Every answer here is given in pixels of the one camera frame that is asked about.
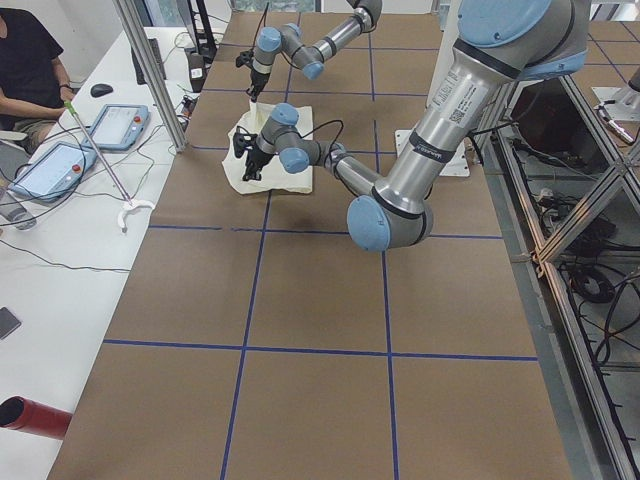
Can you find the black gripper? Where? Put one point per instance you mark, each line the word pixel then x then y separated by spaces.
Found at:
pixel 257 80
pixel 256 158

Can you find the cream long sleeve printed shirt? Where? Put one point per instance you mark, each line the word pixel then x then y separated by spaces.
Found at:
pixel 293 174

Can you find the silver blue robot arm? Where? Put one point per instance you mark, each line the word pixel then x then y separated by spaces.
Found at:
pixel 310 59
pixel 498 42

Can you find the black power adapter with label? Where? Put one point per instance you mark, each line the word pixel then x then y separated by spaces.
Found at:
pixel 196 71

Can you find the pink reacher grabber stick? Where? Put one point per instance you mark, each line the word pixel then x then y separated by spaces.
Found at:
pixel 129 203

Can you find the far blue teach pendant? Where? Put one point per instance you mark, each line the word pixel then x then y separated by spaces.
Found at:
pixel 118 126

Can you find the blue teach pendant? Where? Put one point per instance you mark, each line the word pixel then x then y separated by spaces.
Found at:
pixel 55 173
pixel 118 126

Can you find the black computer mouse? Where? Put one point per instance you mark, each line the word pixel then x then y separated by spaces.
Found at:
pixel 100 89

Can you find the near blue teach pendant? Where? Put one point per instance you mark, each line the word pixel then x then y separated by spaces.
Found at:
pixel 55 173

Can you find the white central column with base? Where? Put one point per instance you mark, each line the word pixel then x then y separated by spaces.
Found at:
pixel 442 83

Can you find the seated person in black shirt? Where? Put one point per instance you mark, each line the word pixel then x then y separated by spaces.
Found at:
pixel 34 82

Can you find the black smartphone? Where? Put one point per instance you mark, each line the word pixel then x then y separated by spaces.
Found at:
pixel 8 322

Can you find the red cylinder tube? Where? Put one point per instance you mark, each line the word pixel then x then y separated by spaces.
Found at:
pixel 28 416

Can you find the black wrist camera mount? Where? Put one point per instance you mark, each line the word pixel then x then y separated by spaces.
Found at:
pixel 245 59
pixel 243 141

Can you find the aluminium frame post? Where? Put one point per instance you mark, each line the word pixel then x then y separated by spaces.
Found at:
pixel 136 35

